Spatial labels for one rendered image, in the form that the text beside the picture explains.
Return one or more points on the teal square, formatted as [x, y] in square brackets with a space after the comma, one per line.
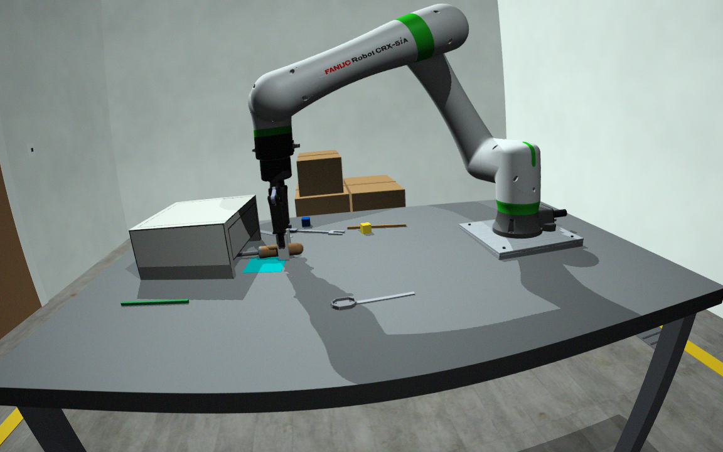
[270, 264]

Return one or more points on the green thin bar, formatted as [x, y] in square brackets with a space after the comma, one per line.
[173, 301]

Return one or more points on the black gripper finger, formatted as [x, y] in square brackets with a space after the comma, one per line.
[278, 222]
[286, 215]

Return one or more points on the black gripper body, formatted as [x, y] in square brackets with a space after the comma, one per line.
[276, 171]

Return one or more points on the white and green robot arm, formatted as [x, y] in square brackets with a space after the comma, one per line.
[420, 41]

